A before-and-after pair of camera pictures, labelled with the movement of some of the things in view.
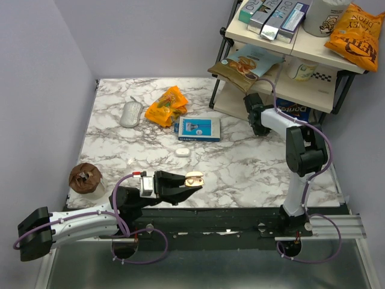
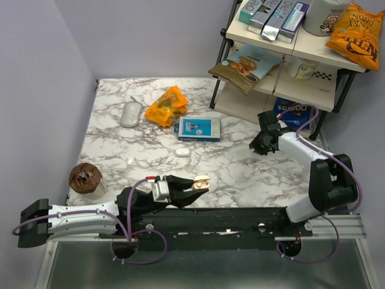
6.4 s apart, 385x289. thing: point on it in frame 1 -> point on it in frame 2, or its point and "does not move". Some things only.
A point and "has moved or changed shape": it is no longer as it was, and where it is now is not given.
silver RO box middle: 270,29 does not move
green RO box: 249,8 does not move
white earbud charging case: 182,152 does not move
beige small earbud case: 194,179 has moved or changed shape
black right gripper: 261,132 -> 255,143
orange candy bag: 169,106 does not move
